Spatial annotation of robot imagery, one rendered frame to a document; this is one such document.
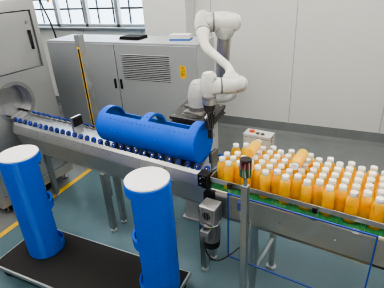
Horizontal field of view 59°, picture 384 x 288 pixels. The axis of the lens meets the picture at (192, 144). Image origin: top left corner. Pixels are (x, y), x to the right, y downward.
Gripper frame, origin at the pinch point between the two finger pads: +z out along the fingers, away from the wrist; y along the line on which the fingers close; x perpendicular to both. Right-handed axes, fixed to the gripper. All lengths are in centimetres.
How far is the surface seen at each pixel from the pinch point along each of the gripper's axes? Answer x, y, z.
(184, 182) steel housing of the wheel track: 12.4, -15.9, 32.7
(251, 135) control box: -20.6, 22.0, 6.7
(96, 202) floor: 151, 16, 116
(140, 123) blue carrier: 50, -12, -3
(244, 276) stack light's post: -43, -40, 71
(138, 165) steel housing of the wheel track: 54, -15, 30
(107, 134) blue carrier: 80, -16, 10
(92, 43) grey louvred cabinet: 229, 122, -27
